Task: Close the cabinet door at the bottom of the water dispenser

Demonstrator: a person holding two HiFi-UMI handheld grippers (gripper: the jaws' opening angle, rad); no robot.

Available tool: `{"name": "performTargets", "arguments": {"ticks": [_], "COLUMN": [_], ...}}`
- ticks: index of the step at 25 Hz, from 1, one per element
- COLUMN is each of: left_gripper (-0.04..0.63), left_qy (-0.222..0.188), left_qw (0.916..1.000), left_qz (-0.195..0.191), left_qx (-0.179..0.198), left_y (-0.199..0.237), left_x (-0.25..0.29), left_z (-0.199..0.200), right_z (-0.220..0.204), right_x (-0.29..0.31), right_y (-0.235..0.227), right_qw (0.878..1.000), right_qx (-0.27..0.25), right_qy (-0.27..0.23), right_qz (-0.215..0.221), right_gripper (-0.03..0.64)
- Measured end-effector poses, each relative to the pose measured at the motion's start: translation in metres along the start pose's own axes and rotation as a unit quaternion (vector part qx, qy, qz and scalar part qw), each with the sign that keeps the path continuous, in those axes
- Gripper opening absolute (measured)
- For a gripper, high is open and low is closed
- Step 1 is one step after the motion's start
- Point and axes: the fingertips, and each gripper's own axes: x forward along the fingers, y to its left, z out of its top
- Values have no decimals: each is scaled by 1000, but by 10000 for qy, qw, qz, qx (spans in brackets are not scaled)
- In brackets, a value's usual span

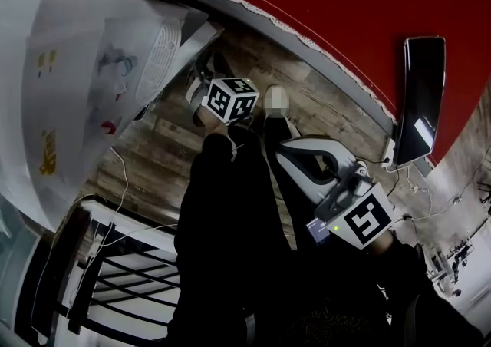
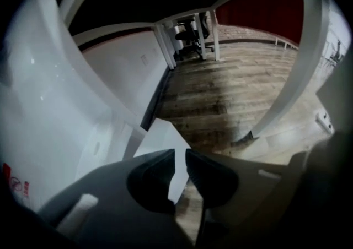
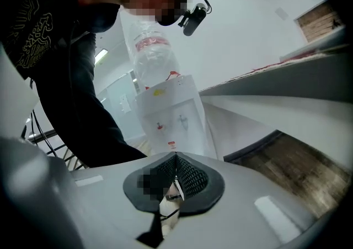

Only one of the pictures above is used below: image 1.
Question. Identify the person's black printed sweatshirt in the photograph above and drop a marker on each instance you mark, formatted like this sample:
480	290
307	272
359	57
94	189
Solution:
326	318

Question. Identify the black smartphone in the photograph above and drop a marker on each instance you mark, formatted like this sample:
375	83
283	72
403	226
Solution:
420	100

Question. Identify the black metal railing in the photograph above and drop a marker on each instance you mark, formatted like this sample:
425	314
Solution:
76	245

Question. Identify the white water dispenser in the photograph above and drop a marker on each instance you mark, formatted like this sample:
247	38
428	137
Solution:
69	88

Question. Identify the red table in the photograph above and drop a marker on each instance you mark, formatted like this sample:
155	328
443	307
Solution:
345	0

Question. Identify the person's white shoe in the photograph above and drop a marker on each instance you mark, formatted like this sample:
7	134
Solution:
277	101

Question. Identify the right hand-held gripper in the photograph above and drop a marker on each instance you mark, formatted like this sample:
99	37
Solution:
364	219

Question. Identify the person's left forearm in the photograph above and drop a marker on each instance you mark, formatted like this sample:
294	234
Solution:
211	123

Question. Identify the person's right forearm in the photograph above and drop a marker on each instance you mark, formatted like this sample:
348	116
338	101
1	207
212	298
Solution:
381	243

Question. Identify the white charger plug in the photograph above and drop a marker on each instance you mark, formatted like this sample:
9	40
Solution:
389	151

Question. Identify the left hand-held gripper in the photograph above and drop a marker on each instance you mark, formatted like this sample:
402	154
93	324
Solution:
230	101

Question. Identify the black device with screen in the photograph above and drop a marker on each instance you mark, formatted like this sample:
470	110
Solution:
317	232

